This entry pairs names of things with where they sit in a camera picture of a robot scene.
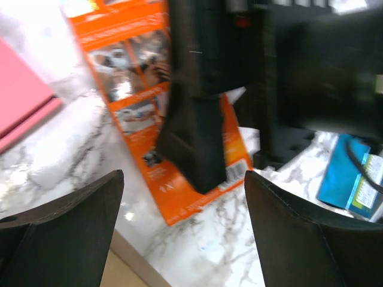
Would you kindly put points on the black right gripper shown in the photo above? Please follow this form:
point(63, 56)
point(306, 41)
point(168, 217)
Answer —
point(317, 71)

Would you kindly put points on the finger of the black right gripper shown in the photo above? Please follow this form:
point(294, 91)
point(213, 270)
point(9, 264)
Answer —
point(191, 136)

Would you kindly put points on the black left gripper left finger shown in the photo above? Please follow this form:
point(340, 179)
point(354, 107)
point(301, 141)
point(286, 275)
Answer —
point(64, 242)

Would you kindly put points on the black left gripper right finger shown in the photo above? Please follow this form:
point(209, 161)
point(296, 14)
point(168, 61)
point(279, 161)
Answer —
point(302, 244)

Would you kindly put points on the orange printed box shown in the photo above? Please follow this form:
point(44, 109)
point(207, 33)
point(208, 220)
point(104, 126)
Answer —
point(126, 45)

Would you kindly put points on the brown cardboard box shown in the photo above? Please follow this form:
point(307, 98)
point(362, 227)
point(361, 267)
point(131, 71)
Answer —
point(126, 267)

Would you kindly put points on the blue white toothpaste box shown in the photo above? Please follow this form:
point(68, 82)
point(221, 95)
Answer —
point(344, 187)

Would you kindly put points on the pink flat box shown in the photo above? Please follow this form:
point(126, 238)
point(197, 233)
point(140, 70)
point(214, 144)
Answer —
point(26, 99)

